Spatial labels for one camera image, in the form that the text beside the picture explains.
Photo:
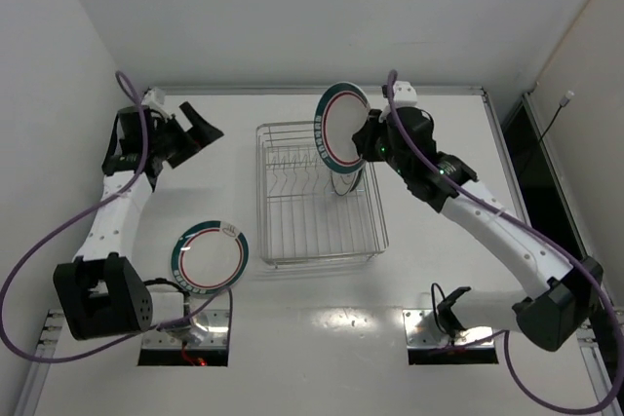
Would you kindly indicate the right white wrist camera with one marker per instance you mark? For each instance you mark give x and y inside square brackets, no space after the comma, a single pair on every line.
[404,94]

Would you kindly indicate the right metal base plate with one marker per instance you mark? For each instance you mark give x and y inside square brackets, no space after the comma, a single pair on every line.
[422,333]

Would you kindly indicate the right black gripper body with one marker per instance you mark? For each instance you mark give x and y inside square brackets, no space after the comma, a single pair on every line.
[367,134]

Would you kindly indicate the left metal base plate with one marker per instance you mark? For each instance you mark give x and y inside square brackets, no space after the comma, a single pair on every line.
[208,331]

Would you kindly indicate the green red rimmed plate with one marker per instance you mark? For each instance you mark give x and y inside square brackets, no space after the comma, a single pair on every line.
[208,256]
[342,110]

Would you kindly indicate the black cable white connector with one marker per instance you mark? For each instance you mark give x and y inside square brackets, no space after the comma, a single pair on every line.
[563,103]

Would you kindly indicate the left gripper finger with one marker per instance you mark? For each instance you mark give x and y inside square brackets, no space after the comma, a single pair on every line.
[181,152]
[201,132]

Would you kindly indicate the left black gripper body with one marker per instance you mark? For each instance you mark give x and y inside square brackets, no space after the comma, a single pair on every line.
[180,138]

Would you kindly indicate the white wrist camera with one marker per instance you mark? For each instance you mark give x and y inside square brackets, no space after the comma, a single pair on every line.
[404,94]
[154,99]

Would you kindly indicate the white grey rimmed plate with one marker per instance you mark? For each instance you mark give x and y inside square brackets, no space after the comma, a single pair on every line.
[344,184]

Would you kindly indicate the metal wire dish rack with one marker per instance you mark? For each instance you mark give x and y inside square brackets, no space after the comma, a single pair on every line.
[301,221]

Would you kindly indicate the metal base plate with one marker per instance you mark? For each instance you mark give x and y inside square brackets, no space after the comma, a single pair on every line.
[422,333]
[208,331]

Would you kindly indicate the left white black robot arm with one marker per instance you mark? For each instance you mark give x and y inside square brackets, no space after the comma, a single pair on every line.
[100,292]

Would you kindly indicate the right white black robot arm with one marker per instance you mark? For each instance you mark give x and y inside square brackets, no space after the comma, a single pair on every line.
[557,293]

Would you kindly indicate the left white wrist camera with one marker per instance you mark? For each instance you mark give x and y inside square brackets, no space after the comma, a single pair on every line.
[154,99]

